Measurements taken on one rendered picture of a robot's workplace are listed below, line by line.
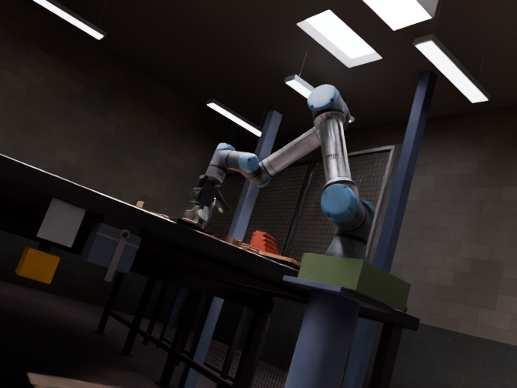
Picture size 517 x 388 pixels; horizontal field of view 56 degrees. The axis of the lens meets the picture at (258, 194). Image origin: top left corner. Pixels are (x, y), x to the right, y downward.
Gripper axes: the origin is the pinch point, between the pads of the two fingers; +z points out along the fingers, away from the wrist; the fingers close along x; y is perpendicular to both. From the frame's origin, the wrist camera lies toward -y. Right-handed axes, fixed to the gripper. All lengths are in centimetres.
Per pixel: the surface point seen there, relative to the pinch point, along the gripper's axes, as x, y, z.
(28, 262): 21, 55, 34
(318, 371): 53, -31, 33
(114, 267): 23.4, 32.4, 26.4
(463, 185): -218, -463, -265
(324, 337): 53, -30, 23
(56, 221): 19, 52, 21
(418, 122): -220, -343, -295
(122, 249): 23.5, 32.4, 20.5
